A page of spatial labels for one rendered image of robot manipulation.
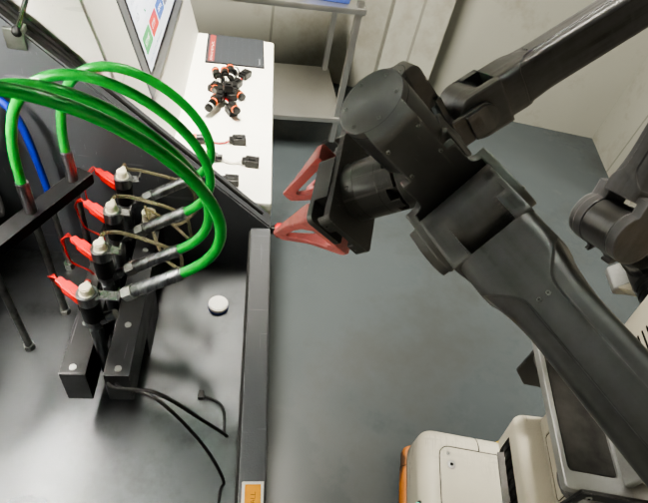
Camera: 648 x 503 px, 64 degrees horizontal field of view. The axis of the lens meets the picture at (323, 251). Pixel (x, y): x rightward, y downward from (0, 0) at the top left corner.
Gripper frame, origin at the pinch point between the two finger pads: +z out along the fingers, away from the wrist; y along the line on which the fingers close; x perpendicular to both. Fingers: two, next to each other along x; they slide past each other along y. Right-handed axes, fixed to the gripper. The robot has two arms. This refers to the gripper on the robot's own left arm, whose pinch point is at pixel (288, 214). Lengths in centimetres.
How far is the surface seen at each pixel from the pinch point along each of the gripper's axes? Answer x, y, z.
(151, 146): -13.4, -1.7, 7.1
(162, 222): 3.3, -9.5, 32.8
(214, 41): 15, -87, 67
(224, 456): 30, 20, 36
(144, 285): 0.2, 4.5, 24.9
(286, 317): 104, -44, 107
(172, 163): -10.8, -1.5, 7.1
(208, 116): 16, -53, 55
